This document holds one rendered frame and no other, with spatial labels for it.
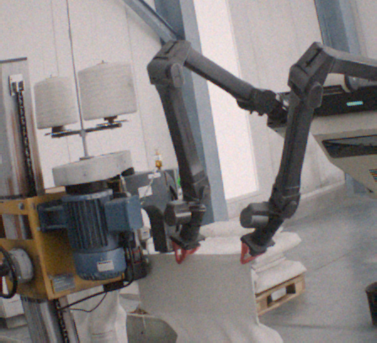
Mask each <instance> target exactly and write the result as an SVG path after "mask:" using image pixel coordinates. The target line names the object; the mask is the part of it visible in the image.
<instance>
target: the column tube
mask: <svg viewBox="0 0 377 343"><path fill-rule="evenodd" d="M21 73H22V79H23V80H24V86H25V91H24V93H23V96H24V110H25V116H26V119H27V120H26V126H27V130H28V137H29V147H30V158H31V160H32V165H33V166H32V168H33V170H34V175H35V177H34V179H35V185H36V191H37V195H38V196H41V195H44V194H45V184H44V179H43V173H42V168H41V163H40V153H39V143H38V138H37V133H36V128H35V113H34V108H33V103H32V93H31V88H30V77H29V63H28V61H27V60H24V61H13V62H3V63H2V64H0V151H1V161H2V164H0V201H4V202H6V201H17V200H25V199H28V198H31V197H30V189H29V179H28V178H27V172H26V171H27V169H26V166H25V162H24V159H25V158H24V147H23V142H22V135H21V131H20V125H19V122H20V121H19V112H18V102H17V94H16V95H15V96H10V86H9V76H12V75H17V74H21ZM2 217H3V226H4V230H5V233H6V236H7V239H8V240H29V239H32V238H33V236H32V231H31V226H30V223H29V216H28V215H27V214H20V215H16V214H3V215H2ZM19 296H20V300H21V304H22V306H23V309H24V317H25V318H26V322H27V326H28V330H29V334H30V339H31V341H32V343H63V339H62V336H61V328H60V326H59V325H58V318H57V317H56V310H55V308H54V300H53V299H52V300H51V301H48V300H46V299H45V298H35V297H30V296H24V295H19ZM59 301H60V302H61V307H64V306H67V305H68V304H69V302H68V297H67V296H64V297H62V296H61V297H60V299H59ZM63 310H66V311H67V312H63V316H64V318H63V319H64V321H65V325H66V329H67V333H68V338H69V339H70V342H71V343H79V342H78V339H77V333H76V329H75V326H74V324H73V320H72V312H71V311H70V307H69V308H68V307H67V308H66V309H63Z"/></svg>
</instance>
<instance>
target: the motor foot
mask: <svg viewBox="0 0 377 343"><path fill-rule="evenodd" d="M62 203H64V202H62V201H61V199H58V200H51V201H48V202H45V203H38V205H37V210H38V215H39V221H40V229H41V232H46V233H48V232H51V231H53V230H58V229H61V228H63V229H65V228H66V219H65V216H64V213H63V208H62Z"/></svg>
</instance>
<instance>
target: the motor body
mask: <svg viewBox="0 0 377 343"><path fill-rule="evenodd" d="M112 194H113V190H112V188H104V189H100V190H97V191H92V192H90V193H77V194H68V195H65V196H63V197H61V201H62V202H64V203H62V208H63V213H64V216H65V219H66V228H67V233H68V239H69V244H70V246H71V247H72V248H74V249H75V250H74V251H73V253H72V258H73V263H74V267H75V268H76V271H77V275H78V276H79V277H80V278H81V279H83V280H87V281H92V282H94V281H101V280H106V279H107V280H109V279H112V278H115V277H118V276H120V275H123V273H124V272H125V268H126V262H125V257H124V253H125V252H124V251H123V246H122V245H118V241H117V235H120V233H115V232H113V233H110V232H109V230H108V229H106V225H105V220H104V210H103V206H104V203H107V202H108V201H111V200H113V199H114V195H112Z"/></svg>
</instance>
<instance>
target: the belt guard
mask: <svg viewBox="0 0 377 343"><path fill-rule="evenodd" d="M112 153H114V154H110V153H107V154H105V155H104V156H103V157H99V158H94V159H85V160H80V161H74V162H70V163H66V164H62V165H59V166H53V167H52V168H51V170H52V176H53V181H54V185H55V186H59V187H60V186H68V185H74V184H80V183H85V182H94V181H98V180H103V179H106V178H110V177H115V176H117V175H118V174H120V173H121V172H123V171H125V170H127V169H128V168H130V167H132V166H133V163H132V158H131V153H130V150H122V151H116V152H112ZM100 156H101V155H100ZM95 157H97V156H95Z"/></svg>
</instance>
